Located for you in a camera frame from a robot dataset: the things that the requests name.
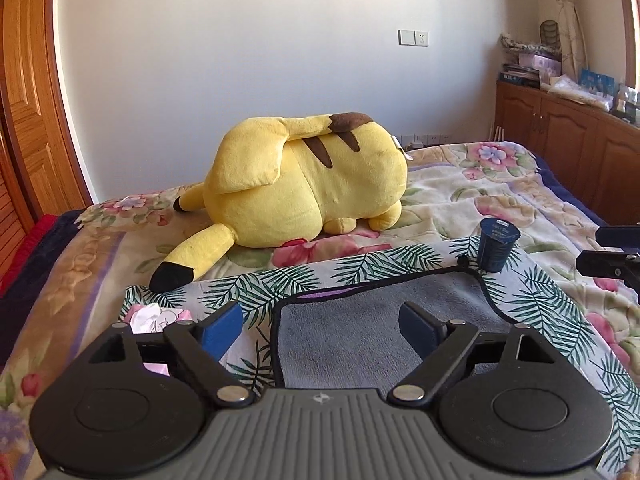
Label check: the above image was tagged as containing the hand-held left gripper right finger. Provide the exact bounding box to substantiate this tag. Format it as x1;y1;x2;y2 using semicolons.
391;302;557;407

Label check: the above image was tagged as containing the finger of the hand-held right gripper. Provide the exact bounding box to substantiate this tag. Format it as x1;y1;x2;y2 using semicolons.
575;251;640;306
596;226;640;249

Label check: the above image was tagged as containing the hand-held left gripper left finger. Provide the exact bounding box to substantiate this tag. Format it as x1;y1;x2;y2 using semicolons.
89;302;254;407

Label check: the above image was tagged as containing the grey towel with black edge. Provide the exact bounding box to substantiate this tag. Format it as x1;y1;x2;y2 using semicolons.
271;265;512;392

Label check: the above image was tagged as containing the dark blue bed sheet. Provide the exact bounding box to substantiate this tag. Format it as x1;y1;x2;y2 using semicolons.
537;157;612;228

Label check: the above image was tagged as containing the pink white crumpled wrapper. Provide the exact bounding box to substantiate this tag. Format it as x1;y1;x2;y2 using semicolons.
122;304;197;376

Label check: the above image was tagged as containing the palm leaf printed cloth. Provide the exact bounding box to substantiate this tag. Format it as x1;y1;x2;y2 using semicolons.
119;236;640;478

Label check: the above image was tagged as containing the dark blue cup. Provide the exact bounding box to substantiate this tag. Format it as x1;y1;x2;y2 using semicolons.
476;217;521;274

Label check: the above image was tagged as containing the wooden cabinet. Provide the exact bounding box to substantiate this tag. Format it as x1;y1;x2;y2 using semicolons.
495;79;640;198

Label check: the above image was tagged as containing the clear plastic bag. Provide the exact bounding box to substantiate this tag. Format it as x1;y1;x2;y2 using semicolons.
547;75;613;110

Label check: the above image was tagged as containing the blue printed card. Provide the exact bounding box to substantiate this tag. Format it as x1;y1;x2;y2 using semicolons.
579;67;617;97

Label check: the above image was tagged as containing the yellow plush toy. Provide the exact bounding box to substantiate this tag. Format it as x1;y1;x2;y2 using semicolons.
149;111;410;294

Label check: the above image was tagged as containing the dark flat box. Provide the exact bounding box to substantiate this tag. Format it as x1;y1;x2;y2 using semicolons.
498;62;542;90

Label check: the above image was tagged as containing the pale purple box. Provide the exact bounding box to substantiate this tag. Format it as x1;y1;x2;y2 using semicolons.
518;52;563;78

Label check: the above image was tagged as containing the red cloth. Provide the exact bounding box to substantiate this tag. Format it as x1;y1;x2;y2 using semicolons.
0;214;60;297

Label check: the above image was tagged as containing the cream curtain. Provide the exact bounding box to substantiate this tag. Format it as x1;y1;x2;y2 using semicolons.
542;0;588;81

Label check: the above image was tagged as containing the wooden door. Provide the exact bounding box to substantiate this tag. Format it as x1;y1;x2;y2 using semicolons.
0;0;93;281

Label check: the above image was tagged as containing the white wall socket row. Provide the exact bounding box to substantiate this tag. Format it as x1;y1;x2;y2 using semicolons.
399;132;451;149

